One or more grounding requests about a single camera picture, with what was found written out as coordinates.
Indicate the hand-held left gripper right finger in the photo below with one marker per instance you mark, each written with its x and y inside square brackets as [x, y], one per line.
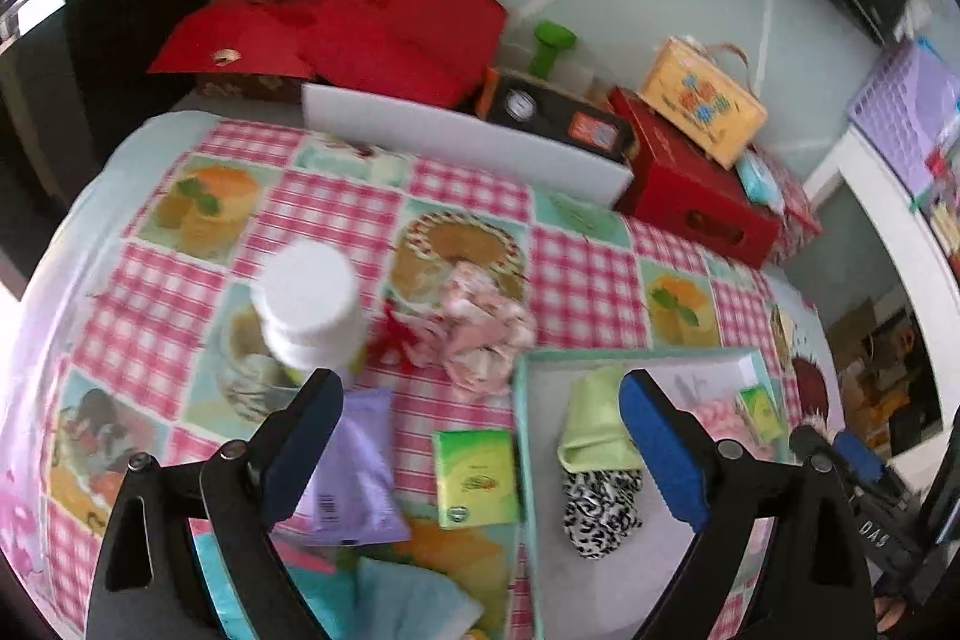
[664, 452]

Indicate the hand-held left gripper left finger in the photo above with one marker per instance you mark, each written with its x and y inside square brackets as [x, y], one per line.
[304, 452]

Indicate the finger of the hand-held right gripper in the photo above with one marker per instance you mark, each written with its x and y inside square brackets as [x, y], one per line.
[808, 439]
[856, 454]

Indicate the green tissue pack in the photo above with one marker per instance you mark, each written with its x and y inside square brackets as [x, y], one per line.
[761, 413]

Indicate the purple wipes pack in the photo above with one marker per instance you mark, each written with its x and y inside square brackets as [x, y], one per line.
[352, 482]

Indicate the pink fluffy towel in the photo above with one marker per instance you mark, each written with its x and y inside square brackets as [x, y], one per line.
[724, 419]

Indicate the light green cloth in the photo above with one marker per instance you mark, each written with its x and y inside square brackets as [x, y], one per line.
[596, 419]

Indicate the leopard print scrunchie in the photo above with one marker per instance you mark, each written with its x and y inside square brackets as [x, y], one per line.
[600, 512]

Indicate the teal shallow cardboard tray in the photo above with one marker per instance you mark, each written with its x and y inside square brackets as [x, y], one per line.
[600, 591]

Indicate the green tea box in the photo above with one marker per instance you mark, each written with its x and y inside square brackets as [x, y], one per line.
[476, 479]

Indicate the pink floral scrunchie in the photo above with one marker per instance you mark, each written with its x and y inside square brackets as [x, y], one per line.
[480, 325]

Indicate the person's right hand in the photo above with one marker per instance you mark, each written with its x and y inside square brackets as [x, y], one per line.
[891, 614]

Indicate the brown cardboard boxes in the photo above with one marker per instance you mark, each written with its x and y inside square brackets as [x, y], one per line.
[862, 340]

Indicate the white plastic bottle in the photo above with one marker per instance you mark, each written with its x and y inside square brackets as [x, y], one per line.
[311, 302]

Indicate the blue face mask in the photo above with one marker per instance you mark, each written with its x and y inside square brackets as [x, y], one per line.
[405, 602]

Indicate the pink checkered printed tablecloth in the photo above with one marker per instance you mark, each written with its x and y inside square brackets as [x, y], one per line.
[585, 280]

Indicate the red patterned box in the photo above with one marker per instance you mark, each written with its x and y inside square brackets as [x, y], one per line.
[799, 220]

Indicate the white shelf unit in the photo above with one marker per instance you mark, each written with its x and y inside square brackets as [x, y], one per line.
[892, 220]

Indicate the row of books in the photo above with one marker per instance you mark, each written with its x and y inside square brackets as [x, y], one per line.
[946, 220]

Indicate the blue wet wipes pack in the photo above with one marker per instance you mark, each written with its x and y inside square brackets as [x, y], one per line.
[759, 179]

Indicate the red cardboard box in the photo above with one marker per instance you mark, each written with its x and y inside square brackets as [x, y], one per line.
[675, 183]

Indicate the purple plastic basket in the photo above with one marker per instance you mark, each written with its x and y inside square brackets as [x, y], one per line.
[900, 115]

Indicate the white chair back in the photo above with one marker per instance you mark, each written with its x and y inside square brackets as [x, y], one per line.
[465, 141]

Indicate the black flat box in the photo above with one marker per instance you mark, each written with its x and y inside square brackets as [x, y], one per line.
[555, 115]

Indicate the red gift bag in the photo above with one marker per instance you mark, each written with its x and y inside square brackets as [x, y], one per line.
[360, 33]

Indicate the green dumbbell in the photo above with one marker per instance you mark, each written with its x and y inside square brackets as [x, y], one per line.
[553, 40]

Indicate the black cabinet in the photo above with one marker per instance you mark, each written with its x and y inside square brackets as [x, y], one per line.
[135, 33]

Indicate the dark low cabinet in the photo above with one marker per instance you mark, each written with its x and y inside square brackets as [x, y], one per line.
[30, 85]

